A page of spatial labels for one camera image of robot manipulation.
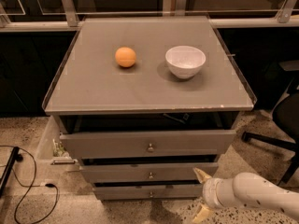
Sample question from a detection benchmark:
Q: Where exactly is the white bowl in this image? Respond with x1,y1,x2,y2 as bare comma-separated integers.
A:
165,46,206,79

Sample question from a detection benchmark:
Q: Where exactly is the black bar on floor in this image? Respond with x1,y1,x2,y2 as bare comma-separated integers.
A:
0,147,20,198

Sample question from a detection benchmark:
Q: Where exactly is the clear plastic bin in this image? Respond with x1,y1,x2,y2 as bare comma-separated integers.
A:
35,117,76,165

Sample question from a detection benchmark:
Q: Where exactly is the black office chair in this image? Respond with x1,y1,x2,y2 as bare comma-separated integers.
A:
241,59,299,185

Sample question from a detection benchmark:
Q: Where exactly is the metal window bracket right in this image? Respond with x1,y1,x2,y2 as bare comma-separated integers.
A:
275,0,297,23

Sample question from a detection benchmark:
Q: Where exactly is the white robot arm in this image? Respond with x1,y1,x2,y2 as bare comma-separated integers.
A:
192,168,299,224

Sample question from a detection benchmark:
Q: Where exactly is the grey drawer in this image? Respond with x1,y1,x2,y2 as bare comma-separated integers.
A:
81,162,219,183
60,130,236,159
93,184,203,201

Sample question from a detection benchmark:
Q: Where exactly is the grey top drawer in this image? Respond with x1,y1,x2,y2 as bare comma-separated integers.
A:
60,130,236,159

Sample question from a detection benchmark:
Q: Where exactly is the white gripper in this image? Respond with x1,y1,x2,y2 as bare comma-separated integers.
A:
192,168,235,224

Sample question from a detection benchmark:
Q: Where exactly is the metal window bracket left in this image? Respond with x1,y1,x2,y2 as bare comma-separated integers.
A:
61,0,79,27

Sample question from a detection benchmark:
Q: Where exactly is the orange ball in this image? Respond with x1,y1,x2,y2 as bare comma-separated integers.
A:
115,47,136,68

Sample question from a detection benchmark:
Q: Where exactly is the grey drawer cabinet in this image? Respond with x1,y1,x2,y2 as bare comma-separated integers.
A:
43,17,256,188

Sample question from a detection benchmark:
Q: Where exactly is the grey bottom drawer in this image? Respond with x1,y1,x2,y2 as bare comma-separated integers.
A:
93,184,203,201

